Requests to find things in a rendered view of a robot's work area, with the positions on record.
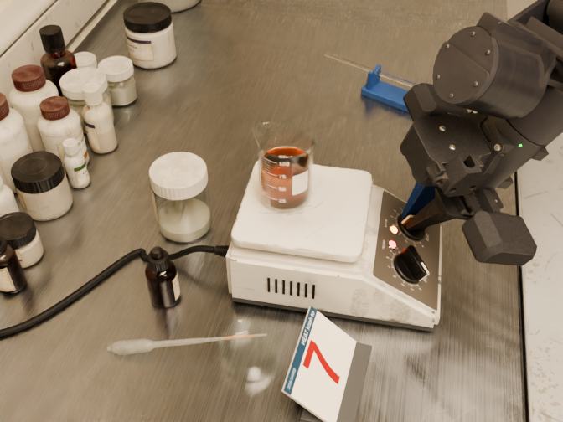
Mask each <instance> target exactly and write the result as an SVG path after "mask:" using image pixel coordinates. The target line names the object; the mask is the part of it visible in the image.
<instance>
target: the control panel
mask: <svg viewBox="0 0 563 422"><path fill-rule="evenodd" d="M405 206H406V203H404V202H403V201H401V200H399V199H398V198H396V197H395V196H393V195H391V194H390V193H387V192H386V191H385V190H384V192H383V197H382V204H381V210H380V223H379V229H378V236H377V243H376V250H375V257H374V269H373V276H375V277H376V278H378V279H379V280H382V281H383V282H385V283H387V284H388V285H390V286H393V287H394V288H395V289H397V290H399V291H402V292H403V293H405V294H407V295H408V296H410V297H412V298H414V299H416V300H418V301H419V302H421V303H423V304H425V305H426V306H429V307H430V308H432V309H433V310H436V311H437V304H438V278H439V252H440V224H433V225H431V226H428V227H427V228H426V229H425V232H426V234H425V237H424V238H423V239H422V240H419V241H415V240H412V239H410V238H408V237H407V236H406V235H404V234H403V232H402V231H401V230H400V227H399V225H398V218H399V216H400V215H401V214H402V212H403V210H404V208H405ZM391 226H395V227H396V228H397V233H396V234H395V233H393V232H392V231H391V229H390V227H391ZM390 241H394V242H395V244H396V247H395V248H392V247H391V246H390V244H389V242H390ZM409 245H413V246H414V247H415V248H416V250H417V252H418V254H419V255H420V257H421V258H422V260H423V261H424V263H425V265H426V267H427V268H428V270H429V275H428V276H427V277H426V278H424V279H423V280H421V281H420V282H418V283H416V284H411V283H409V282H407V281H405V280H403V279H402V278H401V277H400V276H399V275H398V273H397V272H396V270H395V267H394V258H395V257H396V256H397V255H398V254H399V253H400V252H402V251H403V250H404V249H405V248H406V247H408V246H409Z"/></svg>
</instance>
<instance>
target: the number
mask: <svg viewBox="0 0 563 422"><path fill-rule="evenodd" d="M351 341H352V340H350V339H349V338H348V337H346V336H345V335H344V334H343V333H341V331H339V330H338V329H337V328H336V327H334V326H333V325H332V324H330V323H329V322H328V321H326V320H325V319H324V318H323V317H321V316H320V315H319V314H317V315H316V317H315V320H314V323H313V325H312V330H311V333H310V336H309V338H308V341H307V346H306V349H305V352H304V354H303V358H302V362H301V365H300V368H299V371H298V374H297V378H296V381H295V383H294V387H293V390H292V393H293V394H295V395H296V396H297V397H298V398H299V399H301V400H303V401H304V402H305V403H307V404H308V405H310V406H311V407H312V408H314V409H315V410H316V411H317V412H319V413H320V414H322V415H323V416H324V417H326V418H327V419H329V420H330V421H331V418H332V415H333V410H334V406H335V403H336V399H337V396H338V390H339V386H340V383H341V380H342V377H343V371H344V367H345V363H346V360H347V356H348V354H349V348H350V344H351Z"/></svg>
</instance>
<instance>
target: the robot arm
mask: <svg viewBox="0 0 563 422"><path fill-rule="evenodd" d="M432 78H433V85H431V84H427V83H421V84H419V85H414V86H412V88H411V89H410V90H409V91H408V92H407V93H406V94H405V96H404V97H403V101H404V102H405V106H406V108H407V110H408V111H409V114H410V116H411V119H412V121H414V122H413V123H412V125H411V128H410V129H409V131H408V132H407V134H406V136H405V138H404V140H403V142H402V143H401V144H400V151H401V153H402V155H403V156H405V158H406V161H407V162H408V164H409V166H410V168H411V171H412V176H413V178H414V179H415V180H416V185H415V187H414V188H413V190H412V193H411V195H410V197H409V199H408V201H407V203H406V206H405V208H404V210H403V212H402V214H401V216H402V218H403V219H404V218H405V217H406V216H407V215H408V214H416V215H415V216H414V217H413V218H412V219H411V220H410V221H409V223H408V224H407V225H406V228H407V229H411V230H415V229H420V228H424V227H427V226H431V225H433V224H439V223H442V222H446V221H449V220H452V219H463V220H467V221H466V222H465V223H464V224H463V226H462V231H463V233H464V236H465V238H466V240H467V243H468V245H469V247H470V249H471V251H472V253H473V256H474V258H475V260H476V261H478V262H480V263H489V264H500V265H520V266H521V265H525V264H526V263H528V262H529V261H531V260H532V259H533V258H534V256H535V253H536V250H537V245H536V243H535V241H534V239H533V237H532V235H531V233H530V231H529V229H528V227H527V225H526V223H525V222H524V220H523V218H522V217H521V216H515V215H509V213H503V212H500V209H501V208H503V207H504V206H503V204H502V202H501V200H500V198H499V196H498V194H497V192H496V190H495V188H502V189H506V188H508V187H509V186H510V185H511V184H513V183H514V182H513V180H512V178H511V177H510V176H511V175H512V174H513V173H515V172H516V171H517V170H518V169H520V168H521V167H522V166H523V165H524V164H525V163H527V161H529V160H530V159H534V160H537V161H541V160H542V159H544V158H545V157H546V156H547V155H549V153H548V151H547V150H546V148H545V147H546V146H547V145H548V144H550V143H551V142H552V141H554V140H555V139H556V138H557V137H558V136H559V135H560V134H561V133H563V0H537V1H536V2H534V3H532V4H531V5H529V6H528V7H527V8H525V9H524V10H522V11H521V12H520V13H518V14H516V15H515V16H513V17H512V18H511V19H509V20H508V21H507V22H506V21H504V20H503V19H501V18H500V17H498V16H496V15H494V14H492V13H489V12H485V13H483V15H482V17H481V18H480V19H479V21H478V23H477V25H476V26H472V27H466V28H463V29H461V30H459V31H458V32H456V33H455V34H454V35H453V36H451V38H450V39H449V40H448V41H447V42H444V43H443V45H442V46H441V48H440V50H439V52H438V54H437V56H436V60H435V64H434V66H433V74H432ZM467 109H469V110H471V112H469V113H468V111H467Z"/></svg>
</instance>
